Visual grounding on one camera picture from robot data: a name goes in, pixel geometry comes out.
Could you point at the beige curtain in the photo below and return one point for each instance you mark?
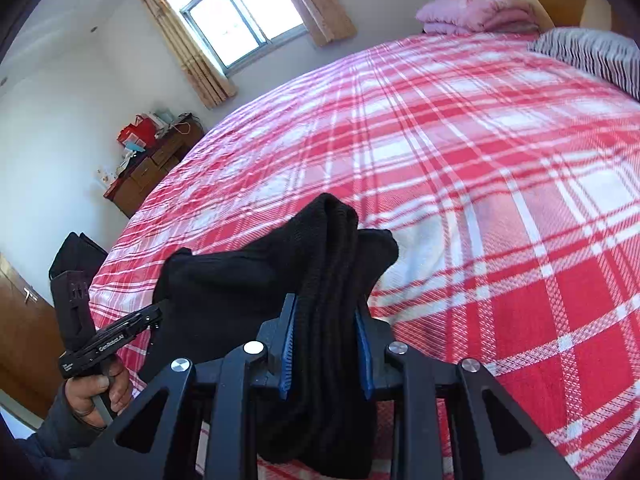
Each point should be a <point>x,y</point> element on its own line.
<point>322,10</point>
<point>190,50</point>

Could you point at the pink folded quilt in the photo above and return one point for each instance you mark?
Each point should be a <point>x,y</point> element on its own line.
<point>470,15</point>

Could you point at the pale teal box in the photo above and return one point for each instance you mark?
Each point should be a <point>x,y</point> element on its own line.
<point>162,119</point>

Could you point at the person's left hand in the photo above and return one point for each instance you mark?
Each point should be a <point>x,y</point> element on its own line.
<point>87,395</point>

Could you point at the red plaid bed sheet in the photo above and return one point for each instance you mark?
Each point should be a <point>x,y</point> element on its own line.
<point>475,185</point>

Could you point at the black pants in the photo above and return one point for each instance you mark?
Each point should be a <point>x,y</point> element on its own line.
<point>320,270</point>

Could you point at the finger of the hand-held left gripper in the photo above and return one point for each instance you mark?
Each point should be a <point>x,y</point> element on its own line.
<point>149,315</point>

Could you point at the person's left forearm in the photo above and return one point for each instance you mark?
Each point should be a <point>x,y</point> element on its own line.
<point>55,435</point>

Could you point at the window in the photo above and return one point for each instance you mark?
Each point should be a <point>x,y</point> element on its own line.
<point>240,10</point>

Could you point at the wooden dresser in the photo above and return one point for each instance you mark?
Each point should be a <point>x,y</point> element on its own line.
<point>145,175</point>

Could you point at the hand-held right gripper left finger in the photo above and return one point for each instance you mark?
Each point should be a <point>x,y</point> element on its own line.
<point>289,355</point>

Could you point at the black bag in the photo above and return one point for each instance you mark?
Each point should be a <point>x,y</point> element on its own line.
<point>77,252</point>

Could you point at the wooden door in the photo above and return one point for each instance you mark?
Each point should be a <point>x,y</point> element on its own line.
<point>25,335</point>

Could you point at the striped pillow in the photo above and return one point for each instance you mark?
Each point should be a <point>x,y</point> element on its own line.
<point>590,52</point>

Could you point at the red bag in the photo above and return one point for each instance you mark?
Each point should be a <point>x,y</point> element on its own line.
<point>135,132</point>

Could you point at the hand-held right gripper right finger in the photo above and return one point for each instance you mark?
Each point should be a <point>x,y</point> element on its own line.
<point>366,365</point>

